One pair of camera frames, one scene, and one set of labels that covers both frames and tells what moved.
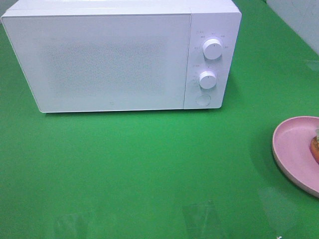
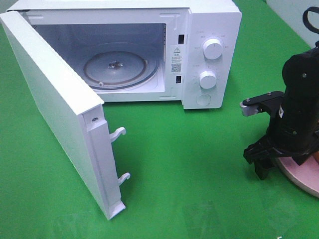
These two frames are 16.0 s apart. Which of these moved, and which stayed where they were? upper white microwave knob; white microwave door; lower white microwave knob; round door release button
Moved: white microwave door
Stayed: round door release button; lower white microwave knob; upper white microwave knob
